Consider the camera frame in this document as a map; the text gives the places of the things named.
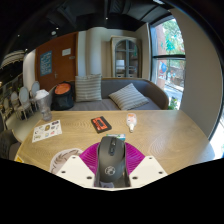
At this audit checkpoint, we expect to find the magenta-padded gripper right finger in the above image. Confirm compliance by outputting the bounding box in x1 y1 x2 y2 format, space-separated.
124 142 168 188

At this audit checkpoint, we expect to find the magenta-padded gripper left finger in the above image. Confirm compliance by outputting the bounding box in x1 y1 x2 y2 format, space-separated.
55 142 101 188

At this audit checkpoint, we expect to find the black computer mouse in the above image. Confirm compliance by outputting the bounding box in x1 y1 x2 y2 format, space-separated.
95 136 128 184

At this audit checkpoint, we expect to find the white sticker sheet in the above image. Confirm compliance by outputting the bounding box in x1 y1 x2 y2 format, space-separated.
31 119 63 144

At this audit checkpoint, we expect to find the small white squeeze bottle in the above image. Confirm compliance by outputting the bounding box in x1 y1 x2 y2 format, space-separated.
125 112 138 133

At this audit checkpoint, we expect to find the black and red case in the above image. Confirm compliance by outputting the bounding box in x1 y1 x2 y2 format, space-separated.
90 116 113 134

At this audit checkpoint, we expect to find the yellow sticker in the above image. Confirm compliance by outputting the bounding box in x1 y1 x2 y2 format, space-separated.
13 154 24 164

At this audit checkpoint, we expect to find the green plant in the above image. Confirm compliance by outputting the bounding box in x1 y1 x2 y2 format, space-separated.
167 96 181 111

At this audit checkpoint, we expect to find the black and orange backpack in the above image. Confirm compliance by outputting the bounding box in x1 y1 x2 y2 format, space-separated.
51 81 75 111

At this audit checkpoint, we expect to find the clear plastic lidded cup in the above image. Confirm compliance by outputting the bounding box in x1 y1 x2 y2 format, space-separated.
34 89 53 122

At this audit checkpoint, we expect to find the flat-lying striped cushion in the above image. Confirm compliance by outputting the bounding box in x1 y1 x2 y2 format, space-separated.
108 82 150 111

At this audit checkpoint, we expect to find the grey curved sofa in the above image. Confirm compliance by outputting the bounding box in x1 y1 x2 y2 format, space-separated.
49 77 170 112

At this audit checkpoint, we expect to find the upright striped cushion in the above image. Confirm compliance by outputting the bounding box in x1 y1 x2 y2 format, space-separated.
74 73 103 103

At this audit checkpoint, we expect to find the group of chairs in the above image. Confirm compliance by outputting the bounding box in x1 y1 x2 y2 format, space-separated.
0 80 41 159

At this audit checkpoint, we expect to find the brown wooden door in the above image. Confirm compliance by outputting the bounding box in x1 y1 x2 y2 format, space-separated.
34 32 79 93

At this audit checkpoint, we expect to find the blue poster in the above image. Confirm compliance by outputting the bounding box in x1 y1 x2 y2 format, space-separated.
39 50 53 77

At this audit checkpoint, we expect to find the black-framed window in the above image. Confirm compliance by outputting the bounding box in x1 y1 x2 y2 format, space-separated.
149 16 187 111

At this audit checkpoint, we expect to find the arched grey display cabinet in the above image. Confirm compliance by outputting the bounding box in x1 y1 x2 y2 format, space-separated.
110 35 143 79

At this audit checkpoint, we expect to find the white door sign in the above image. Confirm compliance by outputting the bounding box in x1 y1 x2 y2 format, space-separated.
61 47 72 57

